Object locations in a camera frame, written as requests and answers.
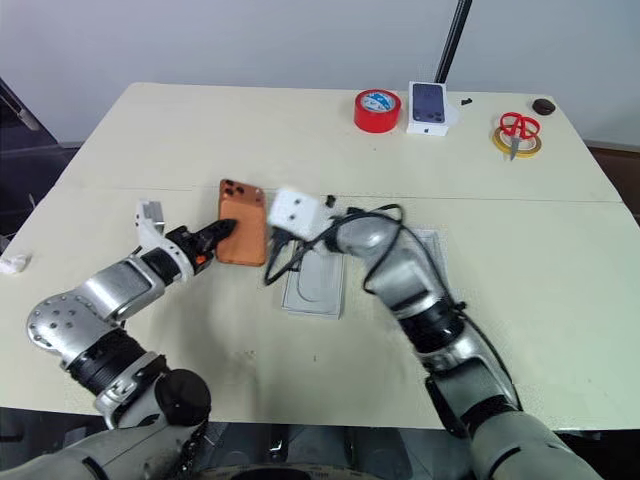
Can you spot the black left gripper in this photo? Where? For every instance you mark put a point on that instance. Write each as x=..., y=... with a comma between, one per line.
x=192, y=247

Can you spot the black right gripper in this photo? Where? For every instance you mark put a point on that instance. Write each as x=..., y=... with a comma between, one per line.
x=281, y=237

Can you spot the orange smartphone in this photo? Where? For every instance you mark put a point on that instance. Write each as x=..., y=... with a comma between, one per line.
x=245, y=220

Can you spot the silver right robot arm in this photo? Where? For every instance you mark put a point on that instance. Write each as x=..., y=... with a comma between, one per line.
x=415, y=280

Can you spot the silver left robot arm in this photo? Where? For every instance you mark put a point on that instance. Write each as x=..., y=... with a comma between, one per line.
x=107, y=290

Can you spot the white phone box base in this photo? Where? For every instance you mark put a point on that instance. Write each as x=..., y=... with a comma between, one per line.
x=315, y=285

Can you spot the white printed phone box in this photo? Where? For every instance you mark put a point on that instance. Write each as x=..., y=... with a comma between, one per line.
x=429, y=106

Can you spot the small black plastic piece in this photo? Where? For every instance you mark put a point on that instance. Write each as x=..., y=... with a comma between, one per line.
x=330, y=201

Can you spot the red tape roll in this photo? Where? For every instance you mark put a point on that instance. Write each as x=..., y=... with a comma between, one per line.
x=377, y=111

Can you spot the crumpled white paper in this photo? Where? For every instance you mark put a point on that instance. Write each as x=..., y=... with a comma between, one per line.
x=15, y=263

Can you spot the dark furniture beside table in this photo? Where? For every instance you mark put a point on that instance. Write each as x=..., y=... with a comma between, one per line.
x=25, y=150

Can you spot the small black clip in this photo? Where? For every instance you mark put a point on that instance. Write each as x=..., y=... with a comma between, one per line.
x=467, y=101

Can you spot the yellow tape roll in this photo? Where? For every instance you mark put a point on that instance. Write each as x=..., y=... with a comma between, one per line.
x=525, y=149

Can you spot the black metal pole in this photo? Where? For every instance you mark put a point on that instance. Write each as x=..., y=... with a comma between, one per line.
x=453, y=40

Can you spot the dark brown round object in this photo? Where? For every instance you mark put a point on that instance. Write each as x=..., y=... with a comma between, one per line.
x=544, y=106

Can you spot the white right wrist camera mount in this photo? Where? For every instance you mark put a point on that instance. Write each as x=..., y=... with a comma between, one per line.
x=295, y=212

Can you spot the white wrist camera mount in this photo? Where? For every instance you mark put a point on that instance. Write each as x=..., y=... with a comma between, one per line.
x=152, y=234
x=295, y=212

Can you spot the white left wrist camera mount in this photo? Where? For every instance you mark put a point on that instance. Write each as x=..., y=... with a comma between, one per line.
x=152, y=234

